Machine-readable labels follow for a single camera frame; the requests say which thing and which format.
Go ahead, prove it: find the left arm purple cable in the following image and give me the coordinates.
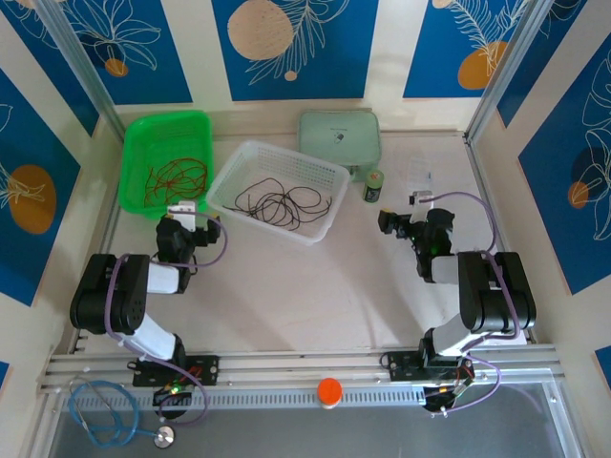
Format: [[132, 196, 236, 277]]
[[104, 212, 229, 426]]

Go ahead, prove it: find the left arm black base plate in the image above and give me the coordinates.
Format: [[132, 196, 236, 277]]
[[132, 355, 221, 388]]

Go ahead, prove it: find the pale green lidded box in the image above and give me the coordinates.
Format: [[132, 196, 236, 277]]
[[298, 109, 383, 183]]

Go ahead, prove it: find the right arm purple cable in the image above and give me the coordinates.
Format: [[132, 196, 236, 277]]
[[428, 190, 521, 415]]

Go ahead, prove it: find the green plastic basket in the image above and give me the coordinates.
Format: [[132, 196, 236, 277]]
[[117, 110, 214, 221]]

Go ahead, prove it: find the blue stethoscope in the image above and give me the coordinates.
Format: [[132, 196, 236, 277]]
[[69, 379, 178, 449]]

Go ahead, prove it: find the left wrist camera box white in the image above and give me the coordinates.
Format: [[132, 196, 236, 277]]
[[166, 200, 198, 231]]

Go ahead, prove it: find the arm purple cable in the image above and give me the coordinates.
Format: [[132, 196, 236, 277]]
[[428, 190, 521, 415], [104, 212, 229, 426]]

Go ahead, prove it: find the small green jar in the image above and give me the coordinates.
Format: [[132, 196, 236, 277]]
[[362, 170, 386, 204]]

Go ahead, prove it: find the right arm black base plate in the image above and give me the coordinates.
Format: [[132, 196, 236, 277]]
[[385, 351, 476, 383]]

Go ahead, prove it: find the grey metal plate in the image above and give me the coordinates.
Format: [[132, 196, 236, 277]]
[[45, 383, 583, 458]]

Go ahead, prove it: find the grey slotted cable duct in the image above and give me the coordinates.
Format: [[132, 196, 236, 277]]
[[59, 385, 429, 410]]

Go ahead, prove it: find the white plastic basket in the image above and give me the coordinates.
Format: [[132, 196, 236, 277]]
[[208, 139, 351, 248]]

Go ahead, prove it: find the aluminium frame post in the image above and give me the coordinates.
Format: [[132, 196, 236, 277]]
[[463, 0, 550, 144], [35, 0, 121, 139]]

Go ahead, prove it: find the orange round cap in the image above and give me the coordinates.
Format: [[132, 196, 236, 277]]
[[317, 377, 344, 410]]

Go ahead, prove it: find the thin red wire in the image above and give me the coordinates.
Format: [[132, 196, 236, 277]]
[[166, 159, 212, 201], [144, 164, 192, 209], [155, 161, 209, 206]]

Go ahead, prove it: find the thin black wire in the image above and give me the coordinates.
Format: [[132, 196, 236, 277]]
[[222, 177, 302, 231], [266, 185, 333, 229]]

